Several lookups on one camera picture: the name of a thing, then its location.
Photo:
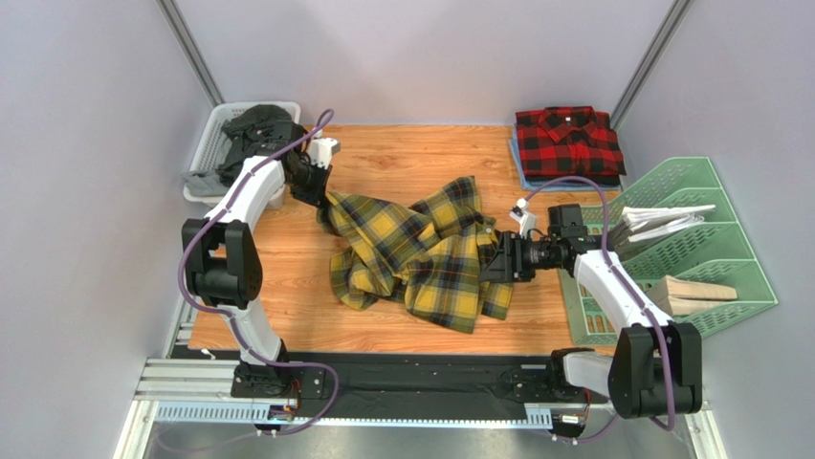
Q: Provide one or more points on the white plastic laundry basket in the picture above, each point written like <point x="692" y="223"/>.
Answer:
<point x="214" y="144"/>

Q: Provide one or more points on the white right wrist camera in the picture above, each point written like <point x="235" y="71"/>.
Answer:
<point x="527" y="221"/>

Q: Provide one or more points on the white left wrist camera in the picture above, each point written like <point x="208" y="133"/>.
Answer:
<point x="321" y="151"/>

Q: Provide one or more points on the aluminium corner post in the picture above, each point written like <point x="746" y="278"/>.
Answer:
<point x="650" y="58"/>
<point x="184" y="36"/>

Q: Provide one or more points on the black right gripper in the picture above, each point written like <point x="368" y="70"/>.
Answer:
<point x="504" y="255"/>

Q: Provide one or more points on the right aluminium corner post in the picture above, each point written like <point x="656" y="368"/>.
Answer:
<point x="650" y="58"/>

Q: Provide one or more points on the red black plaid folded shirt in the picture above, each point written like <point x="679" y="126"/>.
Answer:
<point x="569" y="141"/>

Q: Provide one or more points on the aluminium frame rail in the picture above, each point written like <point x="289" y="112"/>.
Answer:
<point x="191" y="384"/>

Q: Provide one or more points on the dark grey shirt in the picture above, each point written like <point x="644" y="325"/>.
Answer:
<point x="260" y="131"/>

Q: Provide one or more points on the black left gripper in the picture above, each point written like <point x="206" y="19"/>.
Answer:
<point x="317" y="195"/>

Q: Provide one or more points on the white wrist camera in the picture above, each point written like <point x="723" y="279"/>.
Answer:
<point x="527" y="221"/>
<point x="321" y="151"/>

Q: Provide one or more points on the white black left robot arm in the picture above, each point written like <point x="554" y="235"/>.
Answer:
<point x="221" y="273"/>

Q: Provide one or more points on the green plastic file organizer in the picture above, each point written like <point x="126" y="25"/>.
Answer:
<point x="715" y="251"/>

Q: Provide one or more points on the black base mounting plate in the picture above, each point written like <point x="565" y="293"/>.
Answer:
<point x="410" y="386"/>

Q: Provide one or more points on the wooden block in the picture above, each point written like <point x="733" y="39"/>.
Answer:
<point x="681" y="298"/>

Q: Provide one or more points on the yellow black plaid shirt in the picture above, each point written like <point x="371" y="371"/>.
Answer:
<point x="427" y="256"/>

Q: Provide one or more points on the white paper stack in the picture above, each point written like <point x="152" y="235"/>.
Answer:
<point x="638" y="227"/>

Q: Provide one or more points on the left aluminium corner post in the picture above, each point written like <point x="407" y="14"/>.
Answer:
<point x="184" y="36"/>

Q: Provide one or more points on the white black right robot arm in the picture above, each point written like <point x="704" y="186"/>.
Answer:
<point x="656" y="368"/>

